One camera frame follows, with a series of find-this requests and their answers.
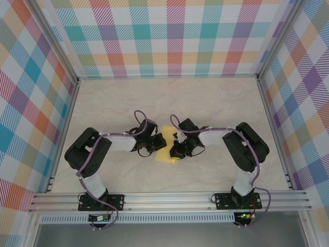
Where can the yellow paper sheet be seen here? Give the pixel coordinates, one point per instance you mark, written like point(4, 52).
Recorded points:
point(168, 133)

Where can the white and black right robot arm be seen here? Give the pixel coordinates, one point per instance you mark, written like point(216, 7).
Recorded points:
point(213, 137)

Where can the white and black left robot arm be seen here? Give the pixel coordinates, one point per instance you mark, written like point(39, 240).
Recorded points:
point(120, 144)

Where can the aluminium mounting rail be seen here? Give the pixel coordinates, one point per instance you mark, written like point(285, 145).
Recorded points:
point(169, 202)

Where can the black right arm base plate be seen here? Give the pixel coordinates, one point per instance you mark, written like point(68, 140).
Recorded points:
point(221, 204)

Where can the aluminium frame bar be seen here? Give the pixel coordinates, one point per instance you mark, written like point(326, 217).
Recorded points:
point(273, 131)
point(167, 77)
point(307, 231)
point(32, 231)
point(64, 131)

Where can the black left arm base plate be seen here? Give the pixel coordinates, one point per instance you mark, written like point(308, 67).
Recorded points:
point(117, 203)

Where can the aluminium frame post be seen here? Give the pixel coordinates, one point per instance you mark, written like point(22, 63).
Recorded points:
point(279, 38)
point(59, 38)

